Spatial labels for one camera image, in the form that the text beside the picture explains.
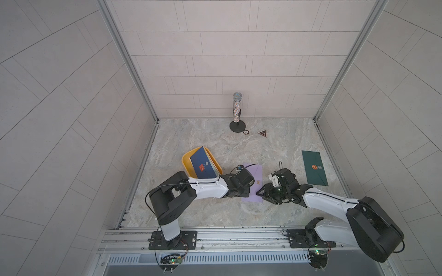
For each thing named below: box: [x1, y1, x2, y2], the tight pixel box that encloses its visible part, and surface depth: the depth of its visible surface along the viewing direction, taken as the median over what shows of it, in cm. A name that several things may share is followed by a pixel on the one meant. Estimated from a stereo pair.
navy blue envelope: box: [189, 146, 217, 179], surface depth 91 cm
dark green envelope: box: [301, 150, 329, 187], surface depth 95 cm
